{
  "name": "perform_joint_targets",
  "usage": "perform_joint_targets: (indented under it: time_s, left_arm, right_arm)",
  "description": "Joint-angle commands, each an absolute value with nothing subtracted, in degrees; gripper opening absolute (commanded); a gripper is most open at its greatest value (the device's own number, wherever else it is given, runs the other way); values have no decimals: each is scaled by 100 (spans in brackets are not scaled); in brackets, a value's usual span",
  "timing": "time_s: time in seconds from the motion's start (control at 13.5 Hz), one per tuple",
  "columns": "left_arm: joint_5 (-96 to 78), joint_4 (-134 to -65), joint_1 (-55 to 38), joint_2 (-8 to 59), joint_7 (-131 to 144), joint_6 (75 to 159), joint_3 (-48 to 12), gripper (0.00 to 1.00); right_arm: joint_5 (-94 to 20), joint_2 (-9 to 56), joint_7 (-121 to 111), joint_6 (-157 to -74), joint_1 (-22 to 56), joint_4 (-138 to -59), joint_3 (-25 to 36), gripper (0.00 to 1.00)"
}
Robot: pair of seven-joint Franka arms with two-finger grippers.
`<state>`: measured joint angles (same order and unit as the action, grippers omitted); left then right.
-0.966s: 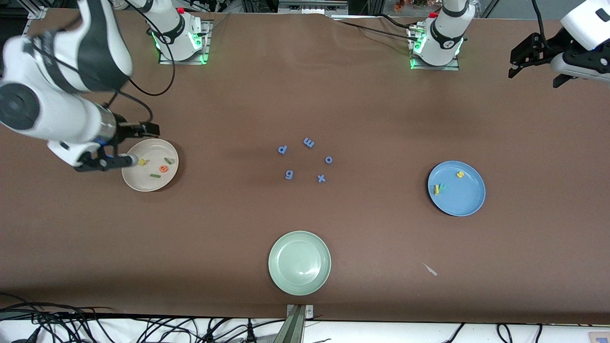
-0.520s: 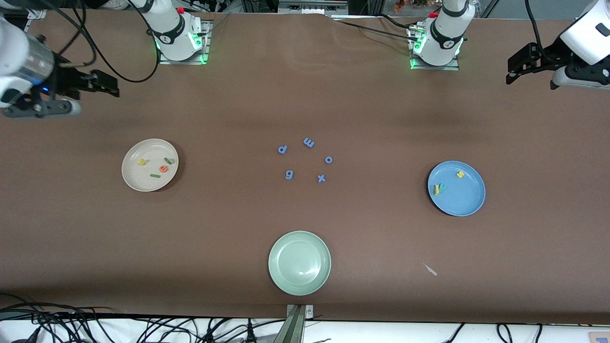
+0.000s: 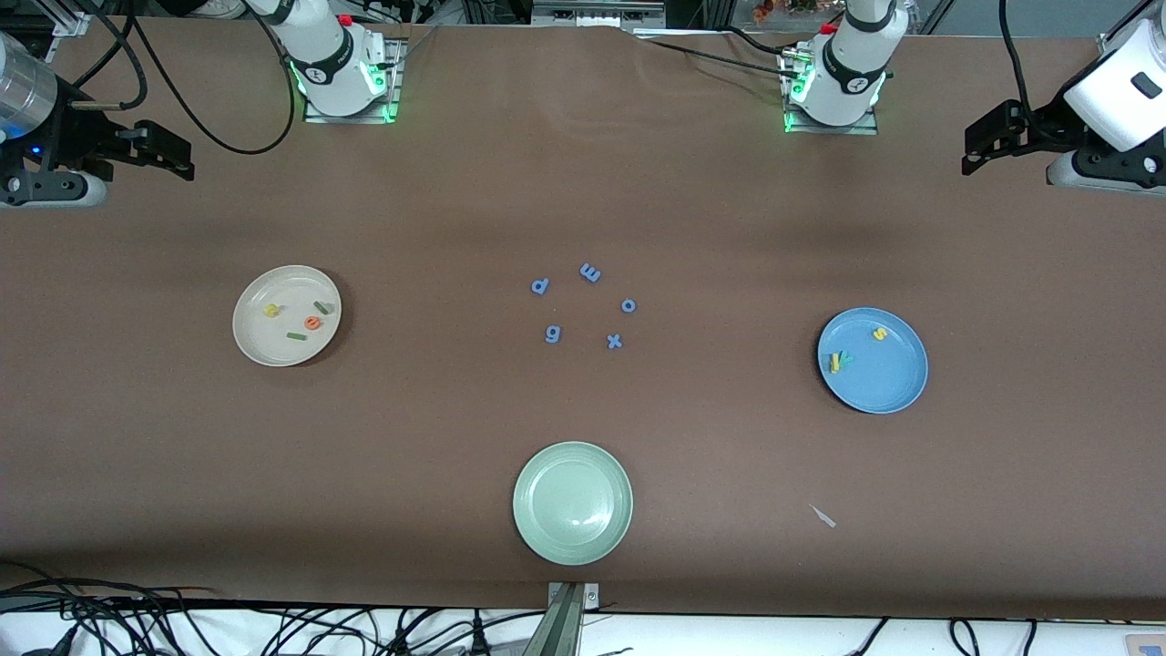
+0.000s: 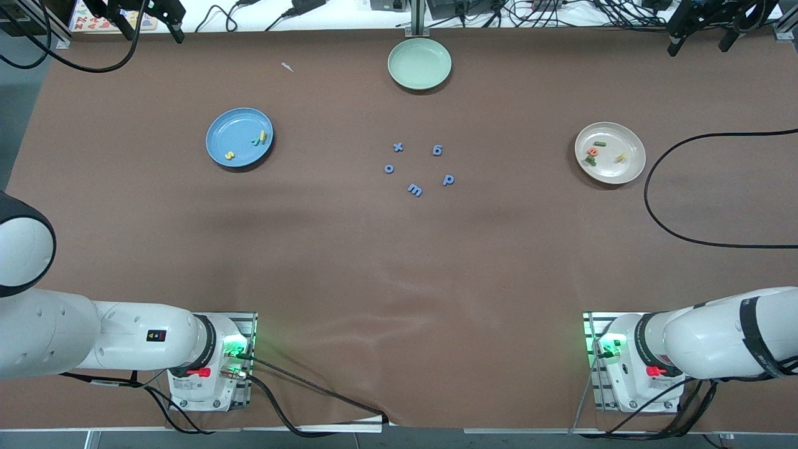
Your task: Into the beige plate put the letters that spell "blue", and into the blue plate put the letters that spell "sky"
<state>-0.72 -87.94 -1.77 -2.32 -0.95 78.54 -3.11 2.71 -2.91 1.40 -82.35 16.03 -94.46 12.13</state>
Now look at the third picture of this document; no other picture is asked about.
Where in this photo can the blue foam letter d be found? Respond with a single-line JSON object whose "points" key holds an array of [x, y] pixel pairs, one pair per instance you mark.
{"points": [[544, 283]]}

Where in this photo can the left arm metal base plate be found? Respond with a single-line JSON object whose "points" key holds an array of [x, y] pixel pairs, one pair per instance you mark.
{"points": [[829, 129]]}

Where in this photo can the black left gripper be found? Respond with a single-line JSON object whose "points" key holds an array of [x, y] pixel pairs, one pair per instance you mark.
{"points": [[1040, 122]]}

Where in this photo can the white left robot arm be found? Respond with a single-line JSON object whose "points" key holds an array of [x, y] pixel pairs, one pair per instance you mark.
{"points": [[847, 82]]}

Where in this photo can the blue foam letter m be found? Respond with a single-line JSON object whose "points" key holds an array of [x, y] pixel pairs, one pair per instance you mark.
{"points": [[590, 272]]}

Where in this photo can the brown table cover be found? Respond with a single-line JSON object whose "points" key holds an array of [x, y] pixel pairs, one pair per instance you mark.
{"points": [[583, 182]]}

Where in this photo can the white tape scrap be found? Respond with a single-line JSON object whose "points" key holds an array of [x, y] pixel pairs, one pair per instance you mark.
{"points": [[824, 517]]}

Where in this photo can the blue plate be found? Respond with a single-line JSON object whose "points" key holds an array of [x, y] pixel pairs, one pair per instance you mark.
{"points": [[874, 383]]}

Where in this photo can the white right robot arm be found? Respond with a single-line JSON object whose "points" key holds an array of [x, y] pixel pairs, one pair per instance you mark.
{"points": [[328, 64]]}

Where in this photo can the tan box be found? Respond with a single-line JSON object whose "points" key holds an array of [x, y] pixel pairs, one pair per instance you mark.
{"points": [[1143, 645]]}

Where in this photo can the beige brown plate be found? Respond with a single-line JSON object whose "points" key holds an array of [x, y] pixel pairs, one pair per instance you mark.
{"points": [[264, 342]]}

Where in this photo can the pale green plate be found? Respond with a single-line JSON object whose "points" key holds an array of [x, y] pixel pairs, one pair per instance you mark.
{"points": [[572, 503]]}

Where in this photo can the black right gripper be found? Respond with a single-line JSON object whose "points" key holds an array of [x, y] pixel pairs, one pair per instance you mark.
{"points": [[84, 137]]}

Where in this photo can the aluminium frame profile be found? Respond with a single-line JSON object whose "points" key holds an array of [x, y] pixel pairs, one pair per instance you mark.
{"points": [[73, 20], [1116, 41]]}

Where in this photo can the grey power strip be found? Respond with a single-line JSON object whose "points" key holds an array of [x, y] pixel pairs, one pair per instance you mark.
{"points": [[592, 14]]}

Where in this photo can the small orange object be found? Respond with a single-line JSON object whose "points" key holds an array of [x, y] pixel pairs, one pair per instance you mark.
{"points": [[763, 11]]}

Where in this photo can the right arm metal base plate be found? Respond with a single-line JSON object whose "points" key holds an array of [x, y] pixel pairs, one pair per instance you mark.
{"points": [[351, 118]]}

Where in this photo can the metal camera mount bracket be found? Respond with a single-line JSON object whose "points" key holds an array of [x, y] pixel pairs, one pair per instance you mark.
{"points": [[560, 629]]}

